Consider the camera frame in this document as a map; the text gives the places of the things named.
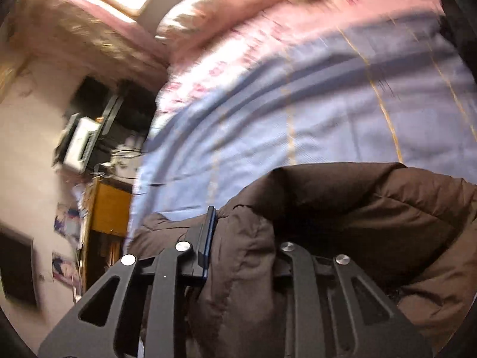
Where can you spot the printed photo card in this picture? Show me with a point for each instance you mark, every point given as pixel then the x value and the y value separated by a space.
pixel 66 268
pixel 67 223

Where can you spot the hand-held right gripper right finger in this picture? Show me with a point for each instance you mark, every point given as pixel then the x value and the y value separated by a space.
pixel 302 287

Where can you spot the black desk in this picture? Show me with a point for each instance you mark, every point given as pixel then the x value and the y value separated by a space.
pixel 126 115

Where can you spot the yellow wooden cabinet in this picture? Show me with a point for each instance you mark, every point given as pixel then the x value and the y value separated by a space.
pixel 108 209

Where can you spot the black monitor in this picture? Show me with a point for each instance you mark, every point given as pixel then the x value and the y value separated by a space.
pixel 89 95

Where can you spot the dark framed panel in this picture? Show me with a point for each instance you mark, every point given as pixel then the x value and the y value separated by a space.
pixel 16 268

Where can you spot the brown puffer jacket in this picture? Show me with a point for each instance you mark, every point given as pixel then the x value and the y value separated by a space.
pixel 372 212

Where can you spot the white printer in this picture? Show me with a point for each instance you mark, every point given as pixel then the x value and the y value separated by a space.
pixel 80 141

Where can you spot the pink floral curtain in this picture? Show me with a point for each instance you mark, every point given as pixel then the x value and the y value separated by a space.
pixel 85 33

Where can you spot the white floral pillow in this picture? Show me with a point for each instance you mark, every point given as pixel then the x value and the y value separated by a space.
pixel 190 18

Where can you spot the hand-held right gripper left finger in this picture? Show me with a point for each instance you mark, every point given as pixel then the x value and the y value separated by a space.
pixel 208 246

